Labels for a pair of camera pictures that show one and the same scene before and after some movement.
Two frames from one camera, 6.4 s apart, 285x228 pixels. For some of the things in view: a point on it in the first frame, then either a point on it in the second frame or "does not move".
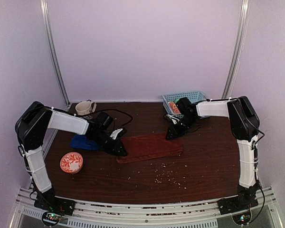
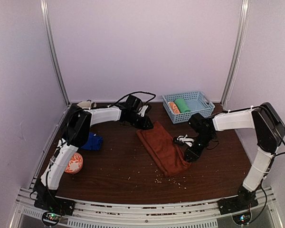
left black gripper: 116,147 to 144,126
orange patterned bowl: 71,162 does not move
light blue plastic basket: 194,97 does not move
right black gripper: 175,131 to 192,155
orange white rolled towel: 174,108 does not move
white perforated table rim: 203,213 does not move
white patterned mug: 85,108 does not move
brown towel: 143,147 to 169,156
